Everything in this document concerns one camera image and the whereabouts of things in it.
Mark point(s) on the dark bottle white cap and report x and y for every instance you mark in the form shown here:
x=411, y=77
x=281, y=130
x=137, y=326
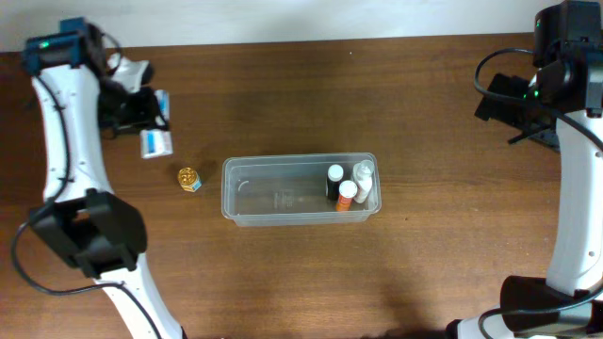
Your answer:
x=335, y=175

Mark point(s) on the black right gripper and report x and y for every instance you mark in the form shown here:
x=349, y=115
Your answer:
x=499, y=100

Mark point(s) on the orange Redoxon tablet tube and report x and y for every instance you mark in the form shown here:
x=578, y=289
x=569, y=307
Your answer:
x=347, y=191

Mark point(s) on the clear plastic container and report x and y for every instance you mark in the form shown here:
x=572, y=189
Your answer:
x=282, y=190

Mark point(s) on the gold lid balm jar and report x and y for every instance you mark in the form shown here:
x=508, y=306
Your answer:
x=189, y=179

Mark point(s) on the white blue Panadol box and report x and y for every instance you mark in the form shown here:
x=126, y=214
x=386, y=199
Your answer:
x=157, y=142

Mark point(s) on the white calamine lotion bottle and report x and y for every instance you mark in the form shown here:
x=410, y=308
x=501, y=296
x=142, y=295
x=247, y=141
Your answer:
x=362, y=175

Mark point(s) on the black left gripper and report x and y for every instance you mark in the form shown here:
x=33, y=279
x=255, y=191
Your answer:
x=141, y=113

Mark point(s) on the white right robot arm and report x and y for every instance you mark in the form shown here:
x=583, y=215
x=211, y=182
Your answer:
x=560, y=107

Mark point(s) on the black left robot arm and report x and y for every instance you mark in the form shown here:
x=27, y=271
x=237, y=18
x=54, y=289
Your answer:
x=85, y=92

